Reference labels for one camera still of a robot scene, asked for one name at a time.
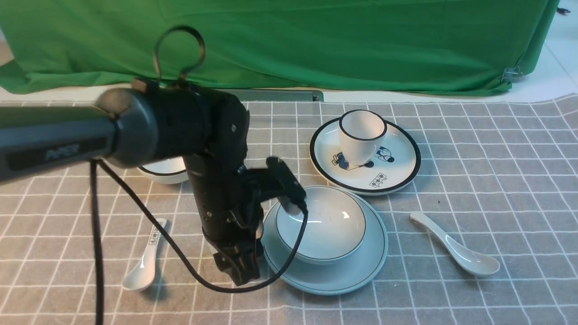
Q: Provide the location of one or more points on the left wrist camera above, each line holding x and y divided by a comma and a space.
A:
284, 185

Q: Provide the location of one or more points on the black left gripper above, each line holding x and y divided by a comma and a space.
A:
236, 253

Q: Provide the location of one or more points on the white cup with black rim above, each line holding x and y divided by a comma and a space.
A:
361, 134

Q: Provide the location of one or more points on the metal binder clip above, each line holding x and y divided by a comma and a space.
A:
512, 75

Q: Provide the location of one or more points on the green backdrop cloth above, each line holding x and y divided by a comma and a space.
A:
441, 47

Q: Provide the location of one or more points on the white spoon with label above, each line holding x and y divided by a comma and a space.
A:
144, 272

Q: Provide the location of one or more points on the white ceramic spoon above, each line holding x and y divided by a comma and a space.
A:
473, 262

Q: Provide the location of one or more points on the white plate with black rim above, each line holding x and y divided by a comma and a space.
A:
395, 164

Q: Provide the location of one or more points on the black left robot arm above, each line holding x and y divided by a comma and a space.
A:
146, 123

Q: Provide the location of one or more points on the pale blue bowl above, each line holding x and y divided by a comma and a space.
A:
335, 228

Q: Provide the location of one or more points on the white bowl with black rim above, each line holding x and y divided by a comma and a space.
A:
169, 172

